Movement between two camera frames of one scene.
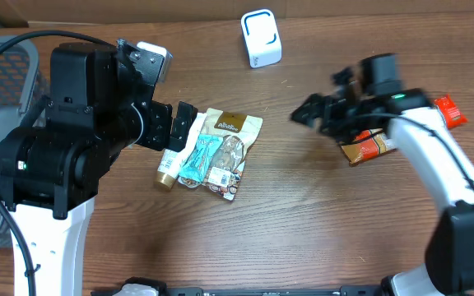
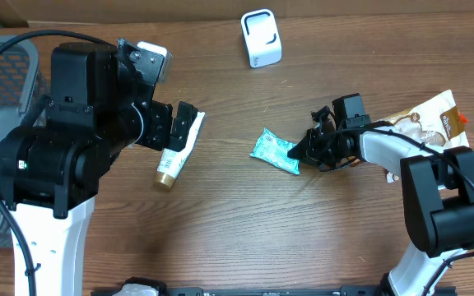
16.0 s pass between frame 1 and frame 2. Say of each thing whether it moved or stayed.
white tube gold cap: stayed
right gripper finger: moved
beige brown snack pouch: moved
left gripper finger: stayed
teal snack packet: moved
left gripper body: stayed
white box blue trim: stayed
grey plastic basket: stayed
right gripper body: moved
